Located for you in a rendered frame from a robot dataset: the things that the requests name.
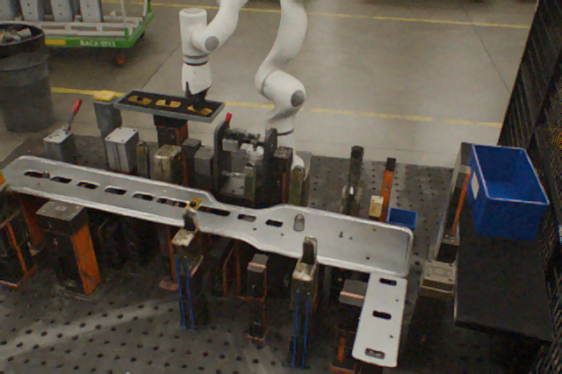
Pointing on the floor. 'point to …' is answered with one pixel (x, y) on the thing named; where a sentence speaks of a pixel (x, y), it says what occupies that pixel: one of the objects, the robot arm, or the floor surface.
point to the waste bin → (25, 78)
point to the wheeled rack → (122, 18)
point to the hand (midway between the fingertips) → (198, 103)
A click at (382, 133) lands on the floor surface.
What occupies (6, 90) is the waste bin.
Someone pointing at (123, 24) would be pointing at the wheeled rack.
